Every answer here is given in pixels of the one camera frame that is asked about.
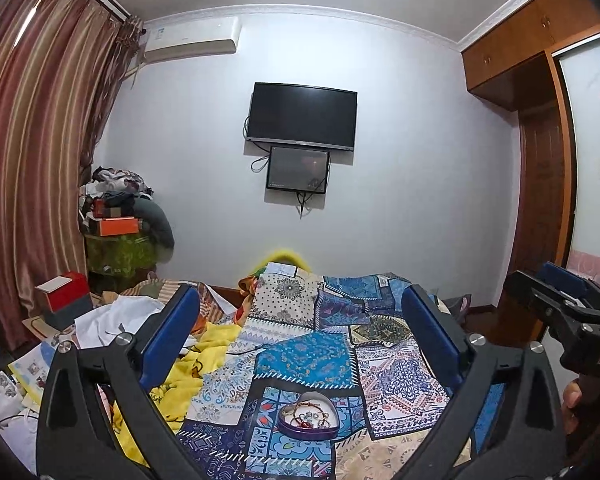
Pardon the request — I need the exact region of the heart-shaped purple jewelry tin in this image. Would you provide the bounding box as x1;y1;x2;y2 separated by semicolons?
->
277;391;340;441

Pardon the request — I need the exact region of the right hand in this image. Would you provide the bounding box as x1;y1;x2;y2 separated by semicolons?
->
562;375;600;436

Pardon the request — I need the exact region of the yellow printed cloth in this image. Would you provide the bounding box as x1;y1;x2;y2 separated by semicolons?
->
109;320;244;468

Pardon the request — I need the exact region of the striped orange brown cloth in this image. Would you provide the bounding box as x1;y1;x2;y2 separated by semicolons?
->
121;278;245;335

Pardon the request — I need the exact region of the white crumpled cloth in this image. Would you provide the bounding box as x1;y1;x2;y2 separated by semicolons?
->
74;296;164;349

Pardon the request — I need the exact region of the green patterned covered cabinet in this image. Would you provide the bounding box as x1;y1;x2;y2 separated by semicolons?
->
84;234;157;278

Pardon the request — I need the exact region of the red and white box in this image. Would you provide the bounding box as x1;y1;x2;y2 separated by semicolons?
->
35;271;90;312

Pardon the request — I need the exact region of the orange box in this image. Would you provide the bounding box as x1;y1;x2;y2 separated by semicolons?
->
97;217;140;237

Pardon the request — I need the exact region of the patchwork patterned bedspread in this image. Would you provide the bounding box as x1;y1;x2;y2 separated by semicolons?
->
178;263;453;479

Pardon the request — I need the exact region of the yellow plush toy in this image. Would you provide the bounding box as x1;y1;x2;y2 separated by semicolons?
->
251;248;311;274

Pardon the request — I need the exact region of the pile of clothes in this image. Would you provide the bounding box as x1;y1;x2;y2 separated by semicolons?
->
79;166;175;262

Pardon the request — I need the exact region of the wooden wardrobe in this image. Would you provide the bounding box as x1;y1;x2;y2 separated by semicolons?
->
460;0;600;274

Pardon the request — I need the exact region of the white air conditioner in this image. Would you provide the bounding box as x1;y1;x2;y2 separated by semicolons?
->
144;18;242;64

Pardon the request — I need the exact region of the striped brown curtain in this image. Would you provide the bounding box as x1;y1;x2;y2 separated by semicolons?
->
0;0;142;350

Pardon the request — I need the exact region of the small wall monitor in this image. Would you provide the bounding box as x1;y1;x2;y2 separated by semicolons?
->
266;146;330;194

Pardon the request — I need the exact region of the large wall television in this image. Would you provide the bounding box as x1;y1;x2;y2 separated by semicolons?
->
245;82;358;152

